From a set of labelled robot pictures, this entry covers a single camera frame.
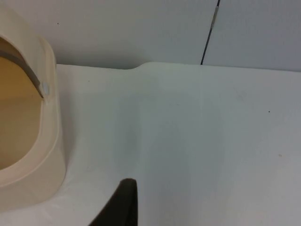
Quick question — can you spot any cream box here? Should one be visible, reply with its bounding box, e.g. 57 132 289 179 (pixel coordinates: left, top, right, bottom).
0 34 67 212

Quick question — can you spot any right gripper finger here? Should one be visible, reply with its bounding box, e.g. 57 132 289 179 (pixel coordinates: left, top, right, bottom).
90 178 138 226

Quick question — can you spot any cream lid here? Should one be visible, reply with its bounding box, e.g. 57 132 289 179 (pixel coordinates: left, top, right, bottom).
0 37 51 98

